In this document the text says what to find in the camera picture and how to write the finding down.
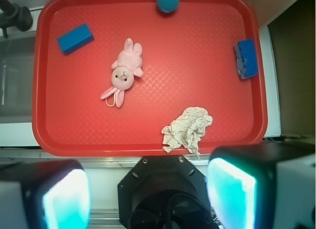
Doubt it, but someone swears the blue sponge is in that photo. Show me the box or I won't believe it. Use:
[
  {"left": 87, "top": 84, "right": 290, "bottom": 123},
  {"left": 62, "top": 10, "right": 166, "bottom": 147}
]
[{"left": 234, "top": 38, "right": 258, "bottom": 79}]

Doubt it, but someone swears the red plastic tray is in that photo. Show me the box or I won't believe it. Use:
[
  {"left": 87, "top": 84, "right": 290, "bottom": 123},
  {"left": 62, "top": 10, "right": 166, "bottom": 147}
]
[{"left": 32, "top": 0, "right": 267, "bottom": 156}]

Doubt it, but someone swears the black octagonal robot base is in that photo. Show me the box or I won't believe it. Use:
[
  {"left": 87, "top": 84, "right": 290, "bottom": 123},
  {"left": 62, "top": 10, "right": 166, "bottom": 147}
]
[{"left": 118, "top": 156, "right": 218, "bottom": 229}]

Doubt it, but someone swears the pink plush bunny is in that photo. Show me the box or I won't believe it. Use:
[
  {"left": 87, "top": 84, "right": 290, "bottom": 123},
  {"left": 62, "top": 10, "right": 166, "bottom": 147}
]
[{"left": 100, "top": 38, "right": 144, "bottom": 108}]

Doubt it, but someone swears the teal textured ball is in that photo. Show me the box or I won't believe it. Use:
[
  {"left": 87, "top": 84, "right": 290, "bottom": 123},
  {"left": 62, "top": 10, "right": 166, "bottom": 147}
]
[{"left": 156, "top": 0, "right": 180, "bottom": 13}]

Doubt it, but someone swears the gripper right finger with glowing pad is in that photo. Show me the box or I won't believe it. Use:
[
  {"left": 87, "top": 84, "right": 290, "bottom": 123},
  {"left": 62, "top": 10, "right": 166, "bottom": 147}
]
[{"left": 206, "top": 143, "right": 316, "bottom": 229}]

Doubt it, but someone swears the blue rectangular block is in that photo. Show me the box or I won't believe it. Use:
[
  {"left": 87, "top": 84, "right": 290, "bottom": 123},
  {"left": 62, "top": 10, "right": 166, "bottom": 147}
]
[{"left": 57, "top": 24, "right": 94, "bottom": 55}]

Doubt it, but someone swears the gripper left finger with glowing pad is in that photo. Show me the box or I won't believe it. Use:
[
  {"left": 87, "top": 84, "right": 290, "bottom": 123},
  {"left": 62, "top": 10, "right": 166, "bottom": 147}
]
[{"left": 0, "top": 159, "right": 92, "bottom": 229}]

